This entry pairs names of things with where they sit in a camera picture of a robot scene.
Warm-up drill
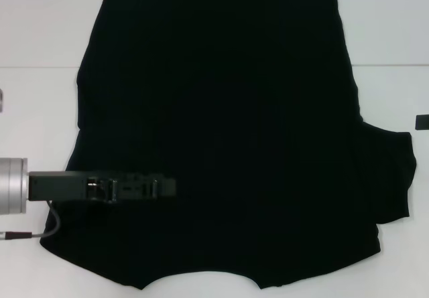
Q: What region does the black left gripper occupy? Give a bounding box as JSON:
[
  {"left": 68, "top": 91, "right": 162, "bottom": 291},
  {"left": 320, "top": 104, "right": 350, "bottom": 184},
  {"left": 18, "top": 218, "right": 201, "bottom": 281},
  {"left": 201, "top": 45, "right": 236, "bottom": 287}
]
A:
[{"left": 28, "top": 169, "right": 177, "bottom": 204}]

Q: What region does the black t-shirt with white print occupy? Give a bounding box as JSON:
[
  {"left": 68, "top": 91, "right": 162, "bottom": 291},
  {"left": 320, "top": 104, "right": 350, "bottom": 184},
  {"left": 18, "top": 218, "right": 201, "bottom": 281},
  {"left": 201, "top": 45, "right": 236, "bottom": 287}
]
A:
[{"left": 39, "top": 0, "right": 418, "bottom": 281}]

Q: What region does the left arm cable with connector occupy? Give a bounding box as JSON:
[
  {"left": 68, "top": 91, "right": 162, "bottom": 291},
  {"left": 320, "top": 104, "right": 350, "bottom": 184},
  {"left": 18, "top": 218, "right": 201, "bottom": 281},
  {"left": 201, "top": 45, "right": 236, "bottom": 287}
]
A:
[{"left": 0, "top": 200, "right": 62, "bottom": 241}]

